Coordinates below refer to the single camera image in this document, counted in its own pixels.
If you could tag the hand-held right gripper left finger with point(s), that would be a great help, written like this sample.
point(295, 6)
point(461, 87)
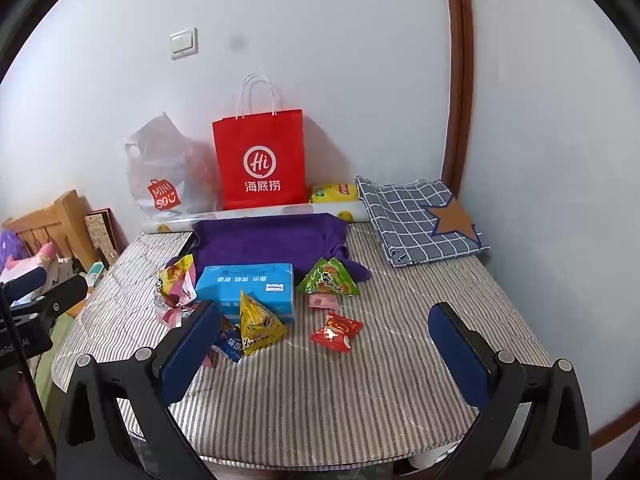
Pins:
point(190, 345)

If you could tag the pink plush toy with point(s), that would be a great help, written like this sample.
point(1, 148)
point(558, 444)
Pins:
point(35, 257)

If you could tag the small blue snack packet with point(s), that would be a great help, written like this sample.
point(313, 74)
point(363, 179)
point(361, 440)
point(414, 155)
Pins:
point(229, 344)

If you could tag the red paper bag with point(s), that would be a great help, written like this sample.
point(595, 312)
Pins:
point(260, 160)

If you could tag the green triangular snack packet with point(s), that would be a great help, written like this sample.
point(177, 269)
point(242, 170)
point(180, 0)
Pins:
point(327, 280)

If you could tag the purple towel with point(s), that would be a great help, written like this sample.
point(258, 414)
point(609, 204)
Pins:
point(270, 240)

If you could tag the folded plaid cloth with star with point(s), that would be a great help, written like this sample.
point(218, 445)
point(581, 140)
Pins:
point(415, 215)

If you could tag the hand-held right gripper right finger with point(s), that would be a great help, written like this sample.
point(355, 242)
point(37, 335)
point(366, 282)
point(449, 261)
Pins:
point(457, 355)

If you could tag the striped quilted table cover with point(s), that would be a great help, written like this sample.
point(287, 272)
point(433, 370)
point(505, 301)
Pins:
point(325, 400)

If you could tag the yellow triangular snack packet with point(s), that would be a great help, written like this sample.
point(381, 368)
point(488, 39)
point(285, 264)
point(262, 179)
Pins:
point(257, 327)

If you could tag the yellow snack bag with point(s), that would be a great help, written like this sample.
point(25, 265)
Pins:
point(334, 192)

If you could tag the white light switch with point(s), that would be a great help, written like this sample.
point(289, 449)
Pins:
point(183, 43)

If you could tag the wooden headboard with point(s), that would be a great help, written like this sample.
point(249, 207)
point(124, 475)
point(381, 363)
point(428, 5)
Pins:
point(50, 220)

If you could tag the brown wooden door frame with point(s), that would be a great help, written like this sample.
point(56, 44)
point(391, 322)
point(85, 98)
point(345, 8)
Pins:
point(460, 70)

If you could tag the purple plush toy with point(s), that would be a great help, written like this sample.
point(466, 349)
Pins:
point(10, 250)

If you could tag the translucent plastic shopping bag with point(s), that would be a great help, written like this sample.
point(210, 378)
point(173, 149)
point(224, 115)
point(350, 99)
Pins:
point(165, 160)

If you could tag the small pink snack packet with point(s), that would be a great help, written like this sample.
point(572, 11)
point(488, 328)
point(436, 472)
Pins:
point(322, 301)

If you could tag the red snack packet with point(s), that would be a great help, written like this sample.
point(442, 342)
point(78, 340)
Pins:
point(337, 332)

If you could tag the white printed paper roll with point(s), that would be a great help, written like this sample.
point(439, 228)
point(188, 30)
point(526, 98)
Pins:
point(235, 215)

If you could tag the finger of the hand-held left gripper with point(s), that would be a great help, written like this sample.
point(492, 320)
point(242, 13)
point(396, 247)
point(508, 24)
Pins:
point(55, 297)
point(27, 281)

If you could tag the patterned notebook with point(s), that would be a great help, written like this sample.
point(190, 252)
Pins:
point(102, 235)

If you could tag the blue tissue pack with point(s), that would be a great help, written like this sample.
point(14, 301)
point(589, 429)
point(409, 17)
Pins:
point(250, 285)

